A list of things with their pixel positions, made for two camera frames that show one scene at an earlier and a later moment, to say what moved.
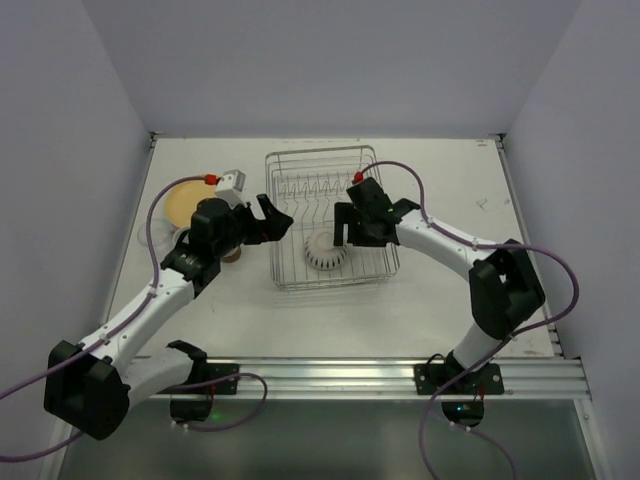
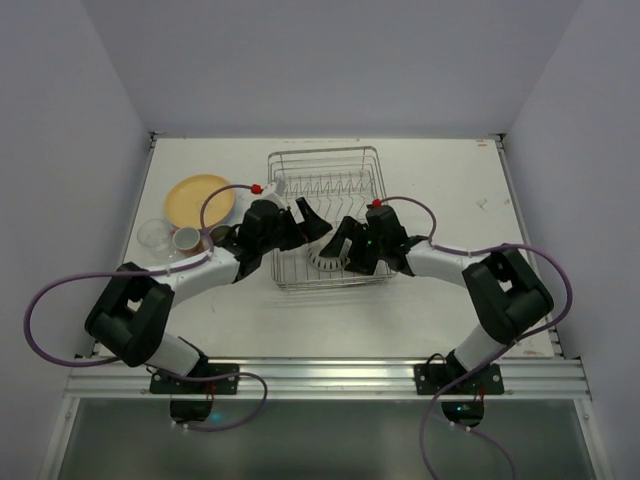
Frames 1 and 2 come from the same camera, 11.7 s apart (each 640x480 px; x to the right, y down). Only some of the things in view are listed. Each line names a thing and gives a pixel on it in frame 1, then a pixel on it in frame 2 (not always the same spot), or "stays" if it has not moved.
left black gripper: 255,225 -> 292,230
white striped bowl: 321,252 stays
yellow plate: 181,199 stays
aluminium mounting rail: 395,377 stays
